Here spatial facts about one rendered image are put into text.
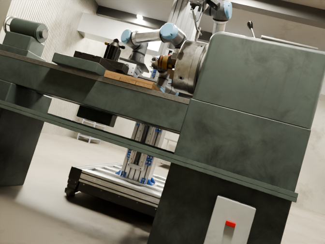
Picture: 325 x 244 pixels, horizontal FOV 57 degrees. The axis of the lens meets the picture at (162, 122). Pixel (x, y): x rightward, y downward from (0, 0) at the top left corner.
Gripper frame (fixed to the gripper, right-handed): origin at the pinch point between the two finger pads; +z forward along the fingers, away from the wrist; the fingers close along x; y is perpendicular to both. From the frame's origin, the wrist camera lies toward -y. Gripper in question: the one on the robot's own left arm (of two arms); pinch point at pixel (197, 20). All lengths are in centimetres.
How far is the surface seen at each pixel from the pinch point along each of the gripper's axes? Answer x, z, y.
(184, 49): -8.5, 13.9, 3.4
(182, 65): -10.3, 22.8, 2.0
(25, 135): -49, 82, 101
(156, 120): -17, 56, 6
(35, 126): -55, 73, 101
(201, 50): -8.9, 11.6, -6.0
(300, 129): -9, 43, -64
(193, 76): -13.0, 26.5, -5.5
